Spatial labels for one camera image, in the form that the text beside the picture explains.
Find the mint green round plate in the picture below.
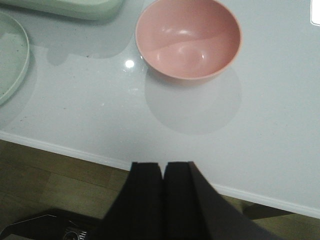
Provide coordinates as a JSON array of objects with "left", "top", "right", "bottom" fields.
[{"left": 0, "top": 12, "right": 30, "bottom": 104}]

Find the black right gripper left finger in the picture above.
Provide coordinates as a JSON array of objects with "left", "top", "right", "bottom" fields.
[{"left": 96, "top": 162, "right": 163, "bottom": 240}]

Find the pink bowl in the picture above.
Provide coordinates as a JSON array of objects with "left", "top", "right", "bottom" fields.
[{"left": 135, "top": 0, "right": 242, "bottom": 81}]

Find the mint green breakfast maker base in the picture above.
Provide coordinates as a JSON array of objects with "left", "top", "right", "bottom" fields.
[{"left": 0, "top": 0, "right": 123, "bottom": 21}]

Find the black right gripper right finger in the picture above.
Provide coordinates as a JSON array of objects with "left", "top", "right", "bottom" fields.
[{"left": 164, "top": 161, "right": 279, "bottom": 240}]

